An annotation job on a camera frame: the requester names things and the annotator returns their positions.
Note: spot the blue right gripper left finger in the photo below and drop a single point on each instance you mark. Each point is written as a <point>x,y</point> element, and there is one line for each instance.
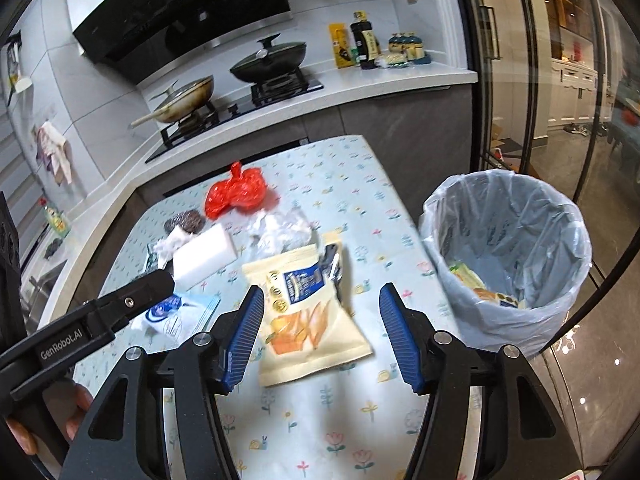
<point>237,335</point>

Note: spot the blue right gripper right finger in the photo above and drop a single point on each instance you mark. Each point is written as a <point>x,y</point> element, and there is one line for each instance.
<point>403,329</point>

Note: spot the cream snack bag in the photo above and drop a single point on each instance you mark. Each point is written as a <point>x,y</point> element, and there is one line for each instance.
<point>305,328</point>

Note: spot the white blue printed pouch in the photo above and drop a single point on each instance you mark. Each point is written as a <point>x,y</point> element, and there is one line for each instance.
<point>178,317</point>

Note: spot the white foam block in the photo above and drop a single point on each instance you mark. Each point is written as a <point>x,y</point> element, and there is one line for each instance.
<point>202,257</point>

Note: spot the clear plastic bag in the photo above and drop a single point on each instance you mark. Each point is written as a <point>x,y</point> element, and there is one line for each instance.
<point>271,232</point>

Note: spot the white tissue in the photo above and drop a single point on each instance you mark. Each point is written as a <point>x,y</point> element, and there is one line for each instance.
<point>166,247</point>

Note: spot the steel wool scrubber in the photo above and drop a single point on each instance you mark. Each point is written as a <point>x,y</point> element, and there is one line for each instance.
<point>190,221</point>

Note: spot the red plastic bag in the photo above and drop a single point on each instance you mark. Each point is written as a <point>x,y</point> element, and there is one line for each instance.
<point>246,190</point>

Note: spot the trash bin with liner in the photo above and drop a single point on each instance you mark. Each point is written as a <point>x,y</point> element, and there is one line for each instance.
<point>511,253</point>

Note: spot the person's left hand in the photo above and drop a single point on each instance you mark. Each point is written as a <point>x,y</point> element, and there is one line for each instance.
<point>50,424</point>

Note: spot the floral tablecloth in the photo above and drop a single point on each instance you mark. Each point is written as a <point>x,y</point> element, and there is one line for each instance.
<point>322,396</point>

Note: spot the dark sink scrubber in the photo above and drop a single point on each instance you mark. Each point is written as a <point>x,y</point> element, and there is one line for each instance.
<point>52,248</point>

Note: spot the green dish soap bottle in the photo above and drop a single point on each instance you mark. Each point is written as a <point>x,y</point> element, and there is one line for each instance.
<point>56,220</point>

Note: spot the hanging pink dish cloth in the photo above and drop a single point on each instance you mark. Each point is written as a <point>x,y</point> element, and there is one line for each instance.
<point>53,151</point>

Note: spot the black gas stove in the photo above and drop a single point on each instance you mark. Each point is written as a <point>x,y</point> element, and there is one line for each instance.
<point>211,115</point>

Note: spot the beige frying pan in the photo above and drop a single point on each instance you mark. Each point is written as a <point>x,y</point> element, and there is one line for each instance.
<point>180,102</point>

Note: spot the white bagged food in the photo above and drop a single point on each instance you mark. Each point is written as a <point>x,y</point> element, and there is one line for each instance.
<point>392,60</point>

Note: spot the yellow food packet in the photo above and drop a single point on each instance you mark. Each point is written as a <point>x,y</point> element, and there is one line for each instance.
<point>340,45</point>

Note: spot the black lidded wok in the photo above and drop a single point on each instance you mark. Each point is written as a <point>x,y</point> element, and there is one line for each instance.
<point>270,61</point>

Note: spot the dark soy sauce bottle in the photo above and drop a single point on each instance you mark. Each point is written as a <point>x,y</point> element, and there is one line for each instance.
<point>365,40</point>

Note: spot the seasoning jar set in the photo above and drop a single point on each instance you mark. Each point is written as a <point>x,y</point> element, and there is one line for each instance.
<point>408,47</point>

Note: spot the glass sliding door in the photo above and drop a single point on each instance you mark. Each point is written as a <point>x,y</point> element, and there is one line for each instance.
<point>560,83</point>

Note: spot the black range hood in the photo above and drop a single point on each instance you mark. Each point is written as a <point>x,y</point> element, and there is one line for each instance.
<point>137,38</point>

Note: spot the wall utensil rack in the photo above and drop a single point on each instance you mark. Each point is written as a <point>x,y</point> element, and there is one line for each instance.
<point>18,82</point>

